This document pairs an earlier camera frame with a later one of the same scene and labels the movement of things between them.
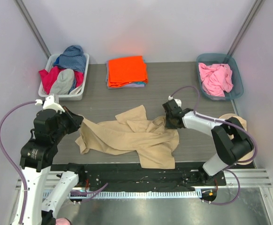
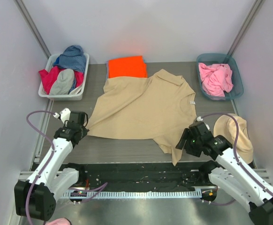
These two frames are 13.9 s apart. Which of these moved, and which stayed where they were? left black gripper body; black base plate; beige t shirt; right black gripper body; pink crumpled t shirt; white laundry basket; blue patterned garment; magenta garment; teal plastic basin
Moved: right black gripper body; left black gripper body; beige t shirt
Stayed: white laundry basket; teal plastic basin; pink crumpled t shirt; blue patterned garment; black base plate; magenta garment
